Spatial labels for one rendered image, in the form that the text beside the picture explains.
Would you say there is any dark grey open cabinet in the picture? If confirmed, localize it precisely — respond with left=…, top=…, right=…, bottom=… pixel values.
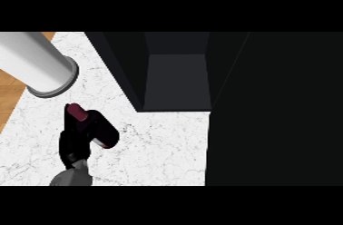
left=84, top=32, right=251, bottom=113

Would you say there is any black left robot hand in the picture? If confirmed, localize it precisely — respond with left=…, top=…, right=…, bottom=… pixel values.
left=58, top=103, right=93, bottom=171

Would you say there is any white cylinder with grey rim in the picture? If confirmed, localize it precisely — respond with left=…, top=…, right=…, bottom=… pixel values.
left=0, top=32, right=80, bottom=99

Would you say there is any dark red wine bottle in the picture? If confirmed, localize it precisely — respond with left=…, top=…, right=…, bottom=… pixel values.
left=65, top=103, right=121, bottom=150

